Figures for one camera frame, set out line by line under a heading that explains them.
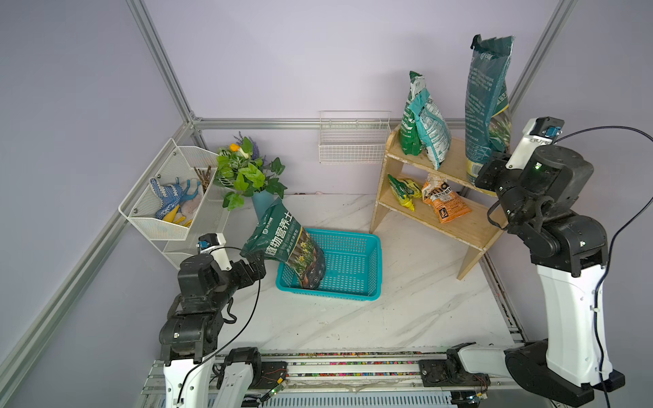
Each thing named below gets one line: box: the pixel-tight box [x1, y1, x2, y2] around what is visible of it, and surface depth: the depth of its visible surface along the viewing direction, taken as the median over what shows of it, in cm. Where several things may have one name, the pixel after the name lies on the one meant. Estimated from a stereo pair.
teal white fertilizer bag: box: [408, 88, 452, 170], surface depth 67 cm
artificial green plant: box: [214, 131, 289, 210], surface depth 85 cm
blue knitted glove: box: [149, 177, 201, 220], surface depth 73 cm
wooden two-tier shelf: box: [369, 124, 509, 280], surface depth 85 cm
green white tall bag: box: [399, 70, 426, 157], surface depth 69 cm
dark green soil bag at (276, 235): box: [239, 197, 326, 289], surface depth 83 cm
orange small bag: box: [421, 174, 472, 224], surface depth 85 cm
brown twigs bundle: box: [193, 164, 212, 194], surface depth 85 cm
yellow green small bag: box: [386, 173, 423, 212], surface depth 87 cm
